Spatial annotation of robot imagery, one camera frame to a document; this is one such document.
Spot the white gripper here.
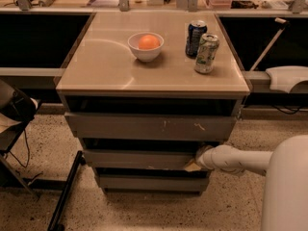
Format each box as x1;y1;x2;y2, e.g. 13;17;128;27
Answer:
184;145;215;172

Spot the grey drawer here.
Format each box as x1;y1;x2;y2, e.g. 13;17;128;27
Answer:
64;113;236;141
84;149;195;170
95;174;209;192

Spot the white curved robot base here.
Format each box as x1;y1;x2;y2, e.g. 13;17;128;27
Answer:
266;65;308;93

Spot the grey bottom drawer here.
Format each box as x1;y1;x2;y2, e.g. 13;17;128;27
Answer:
95;174;209;192

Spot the grey drawer cabinet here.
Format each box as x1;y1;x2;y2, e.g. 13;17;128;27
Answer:
57;11;249;179

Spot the grey top drawer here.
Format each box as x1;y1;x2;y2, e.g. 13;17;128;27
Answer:
64;113;236;141

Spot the black metal stand leg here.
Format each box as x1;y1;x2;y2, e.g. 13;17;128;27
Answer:
47;150;84;231

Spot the white bowl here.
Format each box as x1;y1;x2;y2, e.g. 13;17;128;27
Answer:
127;32;165;62

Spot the green white soda can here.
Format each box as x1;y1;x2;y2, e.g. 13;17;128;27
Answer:
194;33;219;74

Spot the orange fruit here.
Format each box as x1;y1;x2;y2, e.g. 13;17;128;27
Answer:
139;35;160;50

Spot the blue soda can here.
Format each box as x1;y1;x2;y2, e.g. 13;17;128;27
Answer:
186;20;207;58

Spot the white stick with tip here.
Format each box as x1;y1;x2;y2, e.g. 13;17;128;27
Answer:
250;17;290;71

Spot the black chair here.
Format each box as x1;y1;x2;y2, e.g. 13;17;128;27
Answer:
0;80;41;200

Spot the black cable on floor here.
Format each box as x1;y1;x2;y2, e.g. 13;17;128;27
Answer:
8;129;31;169

